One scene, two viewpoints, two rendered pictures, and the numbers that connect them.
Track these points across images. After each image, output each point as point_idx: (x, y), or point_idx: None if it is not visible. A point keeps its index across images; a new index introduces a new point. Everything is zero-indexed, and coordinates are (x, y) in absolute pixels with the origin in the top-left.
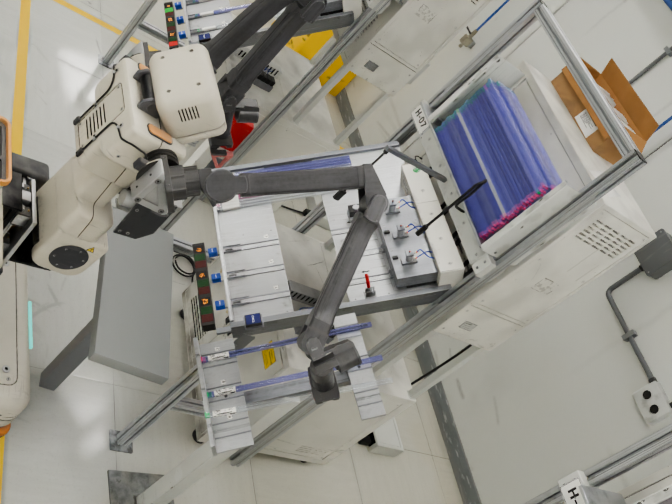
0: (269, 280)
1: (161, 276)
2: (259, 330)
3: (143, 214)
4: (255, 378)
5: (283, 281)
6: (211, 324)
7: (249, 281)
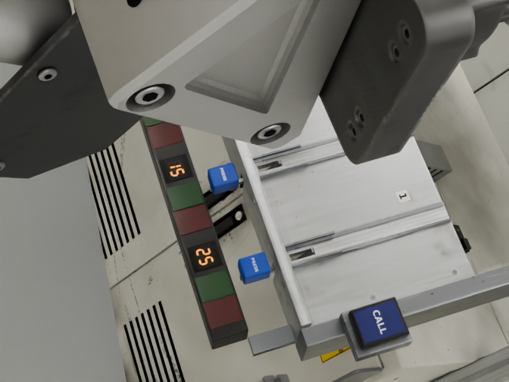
0: (378, 174)
1: (62, 191)
2: (395, 349)
3: (75, 86)
4: (295, 379)
5: (419, 175)
6: (238, 333)
7: (322, 182)
